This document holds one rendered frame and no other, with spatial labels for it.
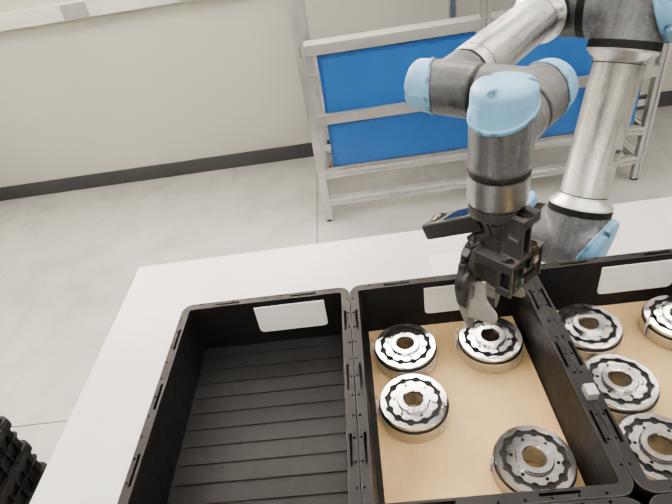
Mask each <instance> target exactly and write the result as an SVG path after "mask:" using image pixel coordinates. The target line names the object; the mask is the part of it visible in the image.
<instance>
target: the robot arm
mask: <svg viewBox="0 0 672 504"><path fill-rule="evenodd" d="M557 37H571V38H586V39H588V43H587V47H586V50H587V52H588V53H589V54H590V56H591V57H592V65H591V69H590V73H589V77H588V81H587V85H586V88H585V92H584V96H583V100H582V104H581V108H580V112H579V116H578V120H577V124H576V128H575V132H574V136H573V140H572V144H571V148H570V152H569V156H568V160H567V164H566V168H565V172H564V176H563V179H562V183H561V187H560V190H559V191H558V192H557V193H555V194H554V195H552V196H550V198H549V201H548V204H545V203H541V202H537V199H538V198H537V196H536V193H535V192H534V191H533V190H532V189H530V183H531V173H532V166H533V157H534V147H535V142H536V140H537V139H538V138H539V137H540V136H541V135H542V134H543V133H544V132H545V131H546V130H547V129H548V128H549V127H550V126H551V125H552V124H553V123H554V122H555V121H557V120H559V119H560V118H561V117H563V116H564V115H565V113H566V112H567V110H568V108H569V106H570V105H571V104H572V103H573V101H574V100H575V98H576V96H577V93H578V90H579V88H578V78H577V75H576V73H575V71H574V69H573V68H572V67H571V66H570V65H569V64H568V63H567V62H565V61H563V60H561V59H557V58H545V59H542V60H539V61H536V62H533V63H531V64H530V65H529V66H518V65H516V64H517V63H518V62H519V61H520V60H521V59H522V58H524V57H525V56H526V55H527V54H528V53H529V52H531V51H532V50H533V49H534V48H535V47H536V46H538V45H539V44H544V43H547V42H550V41H551V40H553V39H554V38H557ZM670 42H672V0H517V1H516V3H515V5H514V7H513V8H512V9H510V10H509V11H508V12H506V13H505V14H503V15H502V16H501V17H499V18H498V19H497V20H495V21H494V22H492V23H491V24H490V25H488V26H487V27H486V28H484V29H483V30H482V31H480V32H479V33H477V34H476V35H475V36H473V37H472V38H471V39H469V40H468V41H466V42H465V43H464V44H462V45H461V46H460V47H458V48H457V49H456V50H454V51H453V52H451V53H450V54H449V55H447V56H446V57H445V58H442V59H436V58H435V57H431V58H420V59H418V60H416V61H415V62H414V63H413V64H412V65H411V66H410V68H409V70H408V72H407V75H406V78H405V84H404V90H405V99H406V102H407V104H408V105H409V106H410V108H412V109H413V110H416V111H421V112H426V113H429V114H430V115H434V114H437V115H444V116H450V117H457V118H464V119H467V123H468V160H467V192H466V198H467V202H468V208H464V209H460V210H456V211H451V212H447V213H438V214H436V215H434V216H433V217H432V219H431V220H430V221H428V222H427V223H425V224H424V225H422V229H423V231H424V234H425V236H426V238H427V239H428V240H430V239H436V238H445V237H448V236H454V235H460V234H466V233H471V234H469V235H468V236H467V240H468V242H466V243H465V246H464V247H463V249H462V252H461V257H460V263H459V264H458V271H457V275H456V279H455V295H456V301H457V304H459V310H460V313H461V315H462V317H463V320H464V322H465V323H466V325H467V326H468V327H469V328H471V329H472V328H473V326H474V320H475V319H477V320H480V321H484V322H487V323H491V324H493V323H496V322H497V319H498V315H497V313H496V311H495V310H494V309H495V308H496V307H497V304H498V301H499V298H500V295H502V296H504V297H506V298H508V299H511V297H512V296H516V297H520V298H523V297H524V296H525V290H524V289H523V288H522V286H524V285H525V284H527V283H528V282H529V281H530V280H531V279H532V278H533V277H534V276H536V274H537V273H538V274H539V273H540V269H541V262H544V263H551V262H560V261H568V260H577V259H585V258H594V257H602V256H606V255H607V253H608V251H609V249H610V247H611V245H612V243H613V241H614V239H615V237H616V235H617V232H618V229H619V226H620V223H619V221H617V220H616V219H612V215H613V212H614V207H613V206H612V205H611V203H610V202H609V200H608V197H609V193H610V190H611V187H612V183H613V180H614V176H615V173H616V169H617V166H618V163H619V159H620V156H621V152H622V149H623V145H624V142H625V139H626V135H627V132H628V128H629V125H630V121H631V118H632V114H633V111H634V108H635V104H636V101H637V97H638V94H639V90H640V87H641V84H642V80H643V77H644V73H645V70H646V66H647V64H648V63H649V62H650V61H652V60H653V59H655V58H656V57H658V56H659V55H660V54H661V51H662V48H663V44H664V43H665V44H668V43H670ZM472 274H473V275H472ZM474 275H475V276H478V278H479V279H481V280H483V281H485V282H486V284H484V283H483V282H481V281H475V276H474ZM487 300H488V301H487ZM488 302H489V303H490V304H489V303H488ZM490 305H491V306H492V307H491V306H490ZM493 308H494V309H493Z"/></svg>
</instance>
